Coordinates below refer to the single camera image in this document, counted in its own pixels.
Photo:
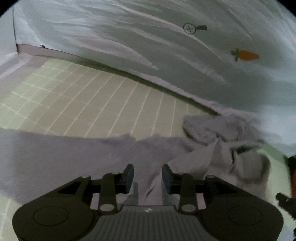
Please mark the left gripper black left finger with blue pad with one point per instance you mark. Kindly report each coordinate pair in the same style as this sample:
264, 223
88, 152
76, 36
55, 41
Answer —
113, 184

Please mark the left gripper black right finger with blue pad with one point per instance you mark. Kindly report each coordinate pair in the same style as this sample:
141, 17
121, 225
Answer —
182, 185

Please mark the grey garment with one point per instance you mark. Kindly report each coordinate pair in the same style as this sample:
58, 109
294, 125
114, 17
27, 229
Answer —
224, 146

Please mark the white printed storage bag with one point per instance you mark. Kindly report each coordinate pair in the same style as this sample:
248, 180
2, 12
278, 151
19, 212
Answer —
232, 56

